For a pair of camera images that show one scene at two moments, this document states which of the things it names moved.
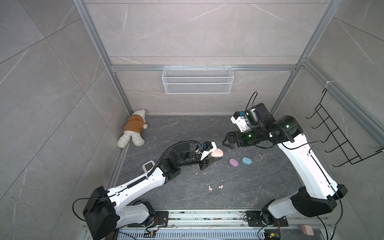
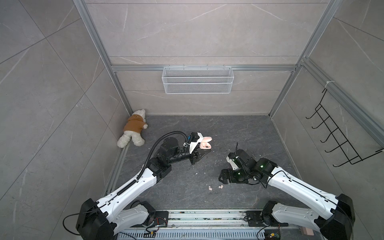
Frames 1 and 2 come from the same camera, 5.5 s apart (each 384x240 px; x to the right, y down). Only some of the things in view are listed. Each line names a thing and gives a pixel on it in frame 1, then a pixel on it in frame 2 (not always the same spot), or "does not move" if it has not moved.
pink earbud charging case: x=218 y=153 to x=205 y=144
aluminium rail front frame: x=221 y=225 does not move
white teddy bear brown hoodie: x=133 y=129 does not move
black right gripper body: x=249 y=137 to x=236 y=176
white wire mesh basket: x=195 y=80 does not move
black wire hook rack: x=348 y=153 does not move
